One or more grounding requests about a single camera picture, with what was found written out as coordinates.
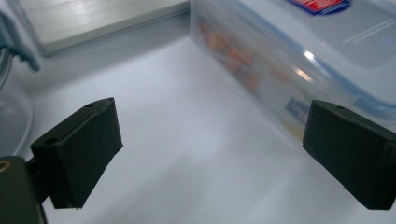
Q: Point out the dark round bowl lid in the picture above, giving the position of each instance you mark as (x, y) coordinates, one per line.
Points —
(15, 124)

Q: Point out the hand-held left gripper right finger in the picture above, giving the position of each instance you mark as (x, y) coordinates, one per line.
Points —
(351, 152)

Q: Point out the rectangular clear plastic food container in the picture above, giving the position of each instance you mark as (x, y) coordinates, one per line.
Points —
(280, 46)

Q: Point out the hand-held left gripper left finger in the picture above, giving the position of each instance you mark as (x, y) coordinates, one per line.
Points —
(77, 149)

